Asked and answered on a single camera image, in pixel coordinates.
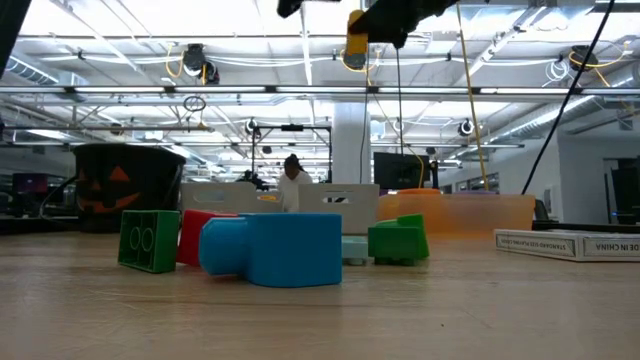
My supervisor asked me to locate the grey white playing card box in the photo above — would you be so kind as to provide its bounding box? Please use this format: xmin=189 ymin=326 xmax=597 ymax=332
xmin=492 ymin=228 xmax=640 ymax=264

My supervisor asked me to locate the black pumpkin face bucket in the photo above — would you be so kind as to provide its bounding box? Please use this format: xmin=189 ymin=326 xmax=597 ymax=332
xmin=72 ymin=143 xmax=188 ymax=234

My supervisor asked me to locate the orange plastic tray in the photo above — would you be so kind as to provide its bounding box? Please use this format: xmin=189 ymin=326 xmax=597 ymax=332
xmin=376 ymin=193 xmax=537 ymax=237

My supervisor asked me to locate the person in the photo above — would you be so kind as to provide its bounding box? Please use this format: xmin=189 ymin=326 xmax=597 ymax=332
xmin=276 ymin=153 xmax=315 ymax=214

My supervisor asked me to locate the yellow hanging cable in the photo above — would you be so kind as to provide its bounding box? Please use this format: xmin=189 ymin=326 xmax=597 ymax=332
xmin=454 ymin=0 xmax=490 ymax=192

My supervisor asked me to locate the black gantry frame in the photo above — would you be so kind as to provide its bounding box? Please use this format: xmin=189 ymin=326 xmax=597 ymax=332
xmin=250 ymin=124 xmax=333 ymax=184

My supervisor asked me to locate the black monitor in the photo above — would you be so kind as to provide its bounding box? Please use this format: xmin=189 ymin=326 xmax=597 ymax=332
xmin=372 ymin=151 xmax=432 ymax=192

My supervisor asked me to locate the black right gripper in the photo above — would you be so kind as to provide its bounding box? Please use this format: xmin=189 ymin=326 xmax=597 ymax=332
xmin=348 ymin=0 xmax=462 ymax=50

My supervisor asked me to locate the mint toy block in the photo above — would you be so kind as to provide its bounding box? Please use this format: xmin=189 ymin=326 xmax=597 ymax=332
xmin=341 ymin=235 xmax=370 ymax=267

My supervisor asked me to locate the light blue toy block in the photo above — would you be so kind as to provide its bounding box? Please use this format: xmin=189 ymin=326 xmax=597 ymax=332
xmin=198 ymin=212 xmax=344 ymax=289

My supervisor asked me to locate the yellow toy block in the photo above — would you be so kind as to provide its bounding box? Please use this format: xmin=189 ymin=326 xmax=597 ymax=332
xmin=345 ymin=8 xmax=370 ymax=55

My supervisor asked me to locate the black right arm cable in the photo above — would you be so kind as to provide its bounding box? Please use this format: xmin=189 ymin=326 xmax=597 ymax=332
xmin=521 ymin=0 xmax=617 ymax=196

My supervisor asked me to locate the red toy block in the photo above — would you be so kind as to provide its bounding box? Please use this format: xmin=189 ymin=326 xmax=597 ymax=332
xmin=175 ymin=208 xmax=239 ymax=268

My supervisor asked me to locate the dark monitor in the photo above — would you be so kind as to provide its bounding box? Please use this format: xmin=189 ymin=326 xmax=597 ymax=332
xmin=11 ymin=172 xmax=50 ymax=196

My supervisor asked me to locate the black cabinet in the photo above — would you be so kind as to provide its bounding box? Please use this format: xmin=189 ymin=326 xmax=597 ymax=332
xmin=609 ymin=157 xmax=640 ymax=226

